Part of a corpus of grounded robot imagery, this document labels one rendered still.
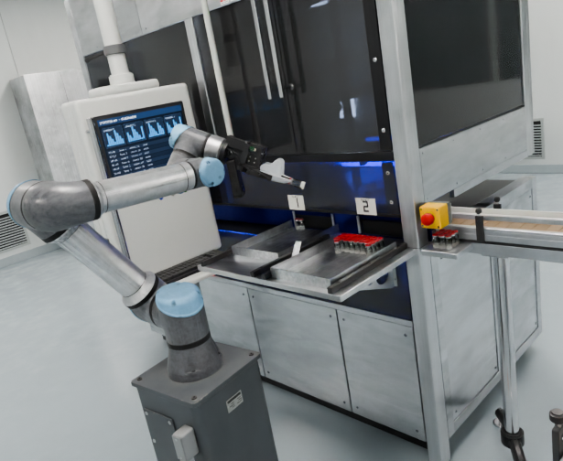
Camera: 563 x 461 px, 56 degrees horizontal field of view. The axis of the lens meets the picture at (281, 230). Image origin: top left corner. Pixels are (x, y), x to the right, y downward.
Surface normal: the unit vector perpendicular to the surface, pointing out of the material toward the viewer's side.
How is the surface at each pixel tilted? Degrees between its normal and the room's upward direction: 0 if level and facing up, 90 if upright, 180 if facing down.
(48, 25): 90
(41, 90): 90
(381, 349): 90
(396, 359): 90
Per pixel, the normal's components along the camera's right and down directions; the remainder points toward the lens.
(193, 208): 0.66, 0.10
